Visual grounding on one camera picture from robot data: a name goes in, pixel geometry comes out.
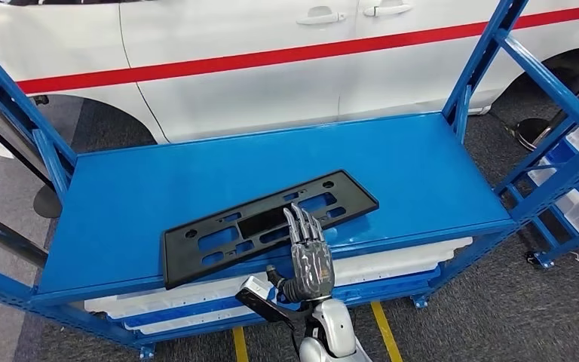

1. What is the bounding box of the yellow floor tape square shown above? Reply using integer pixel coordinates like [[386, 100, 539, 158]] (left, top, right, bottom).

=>
[[231, 300, 404, 362]]

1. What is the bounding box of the blue wheeled shelf rack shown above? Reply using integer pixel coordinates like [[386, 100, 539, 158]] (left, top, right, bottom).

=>
[[507, 124, 579, 271]]

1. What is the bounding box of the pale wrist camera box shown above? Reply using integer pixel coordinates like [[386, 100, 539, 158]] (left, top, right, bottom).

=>
[[234, 275, 283, 321]]

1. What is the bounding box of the black stanchion post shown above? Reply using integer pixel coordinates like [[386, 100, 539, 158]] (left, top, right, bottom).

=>
[[0, 117, 64, 219]]

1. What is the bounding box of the black round stand base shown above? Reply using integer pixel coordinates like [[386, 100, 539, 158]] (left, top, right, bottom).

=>
[[514, 118, 554, 152]]

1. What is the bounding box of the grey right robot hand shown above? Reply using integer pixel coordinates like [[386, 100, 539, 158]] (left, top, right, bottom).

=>
[[265, 202, 336, 304]]

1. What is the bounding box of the black plastic plate bracket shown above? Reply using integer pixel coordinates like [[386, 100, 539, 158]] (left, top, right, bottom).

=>
[[161, 170, 381, 291]]

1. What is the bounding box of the white car red stripe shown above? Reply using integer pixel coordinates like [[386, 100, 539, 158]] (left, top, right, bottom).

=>
[[0, 0, 579, 161]]

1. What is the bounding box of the blue metal shelf rack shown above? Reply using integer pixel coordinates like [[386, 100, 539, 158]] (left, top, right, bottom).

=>
[[0, 0, 579, 362]]

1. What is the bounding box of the dark metal rail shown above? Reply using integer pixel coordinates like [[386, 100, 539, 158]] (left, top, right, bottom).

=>
[[0, 204, 49, 268]]

